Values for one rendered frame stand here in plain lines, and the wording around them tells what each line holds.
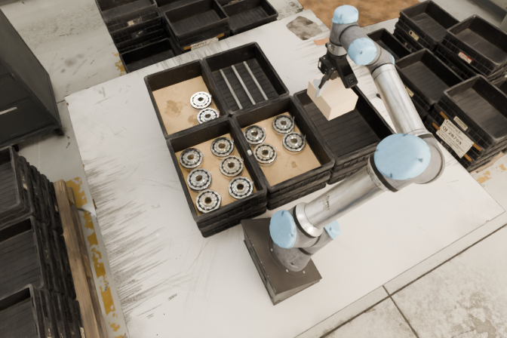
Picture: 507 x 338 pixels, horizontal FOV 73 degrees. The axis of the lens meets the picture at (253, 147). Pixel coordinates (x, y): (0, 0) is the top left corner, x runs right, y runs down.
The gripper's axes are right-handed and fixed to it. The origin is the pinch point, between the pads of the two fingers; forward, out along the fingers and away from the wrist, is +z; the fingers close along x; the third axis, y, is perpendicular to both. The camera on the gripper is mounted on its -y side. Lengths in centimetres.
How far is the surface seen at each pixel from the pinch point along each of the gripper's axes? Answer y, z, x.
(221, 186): -4, 27, 53
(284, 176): -11.8, 26.9, 26.6
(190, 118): 36, 26, 51
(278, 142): 4.7, 26.8, 20.8
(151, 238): -6, 40, 88
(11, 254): 33, 72, 160
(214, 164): 7, 27, 51
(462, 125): -16, 60, -89
